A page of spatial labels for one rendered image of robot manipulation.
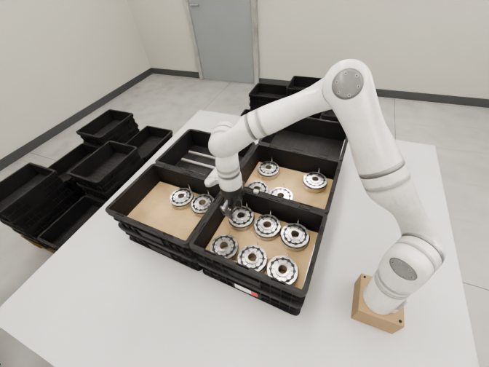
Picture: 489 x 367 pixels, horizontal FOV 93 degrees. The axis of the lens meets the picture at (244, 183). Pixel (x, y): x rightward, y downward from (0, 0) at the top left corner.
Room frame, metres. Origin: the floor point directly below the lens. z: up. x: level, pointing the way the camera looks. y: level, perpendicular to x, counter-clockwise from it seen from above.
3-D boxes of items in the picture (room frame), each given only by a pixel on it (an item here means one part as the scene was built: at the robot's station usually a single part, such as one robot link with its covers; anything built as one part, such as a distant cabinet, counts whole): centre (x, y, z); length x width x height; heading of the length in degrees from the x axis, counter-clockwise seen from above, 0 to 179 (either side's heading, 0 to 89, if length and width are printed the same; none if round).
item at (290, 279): (0.32, -0.09, 0.86); 0.10 x 0.10 x 0.01
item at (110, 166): (1.37, 0.99, 0.37); 0.40 x 0.30 x 0.45; 153
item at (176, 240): (0.63, 0.31, 0.92); 0.40 x 0.30 x 0.02; 60
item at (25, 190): (1.20, 1.53, 0.37); 0.40 x 0.30 x 0.45; 153
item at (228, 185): (0.53, 0.06, 1.11); 0.11 x 0.09 x 0.06; 59
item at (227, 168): (0.53, 0.04, 1.21); 0.09 x 0.07 x 0.15; 170
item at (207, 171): (0.89, 0.17, 0.87); 0.40 x 0.30 x 0.11; 60
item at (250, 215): (0.55, 0.03, 0.86); 0.10 x 0.10 x 0.01
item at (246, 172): (0.70, -0.18, 0.87); 0.40 x 0.30 x 0.11; 60
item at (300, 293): (0.43, -0.03, 0.92); 0.40 x 0.30 x 0.02; 60
